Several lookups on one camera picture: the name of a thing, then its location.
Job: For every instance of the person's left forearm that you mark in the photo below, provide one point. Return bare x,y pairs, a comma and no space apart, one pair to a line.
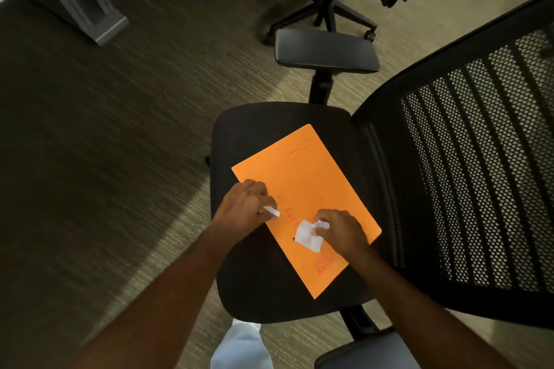
173,295

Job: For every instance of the person's right forearm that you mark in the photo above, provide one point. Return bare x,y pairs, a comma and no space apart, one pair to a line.
415,312

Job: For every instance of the person's right hand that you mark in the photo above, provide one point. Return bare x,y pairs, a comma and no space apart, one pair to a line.
344,234

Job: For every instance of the person's left hand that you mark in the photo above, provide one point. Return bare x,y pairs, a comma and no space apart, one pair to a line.
240,211

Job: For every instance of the black chair armrest pad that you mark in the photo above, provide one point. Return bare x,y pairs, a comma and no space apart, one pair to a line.
327,49
368,351

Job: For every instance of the orange paper envelope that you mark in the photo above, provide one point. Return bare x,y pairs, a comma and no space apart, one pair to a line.
303,169

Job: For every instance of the person's light blue trouser leg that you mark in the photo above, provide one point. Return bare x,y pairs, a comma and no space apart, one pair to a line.
240,347

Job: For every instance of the person's right fingers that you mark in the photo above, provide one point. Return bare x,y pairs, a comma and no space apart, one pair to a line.
324,219

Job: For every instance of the person's left fingers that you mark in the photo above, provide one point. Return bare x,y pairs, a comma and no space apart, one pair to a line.
259,198

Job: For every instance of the black mesh office chair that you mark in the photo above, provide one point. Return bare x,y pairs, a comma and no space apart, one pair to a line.
246,139

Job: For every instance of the white paper strip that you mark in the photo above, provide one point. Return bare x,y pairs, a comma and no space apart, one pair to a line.
272,211

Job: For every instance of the white paper label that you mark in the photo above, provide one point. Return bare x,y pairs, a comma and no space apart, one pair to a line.
306,235

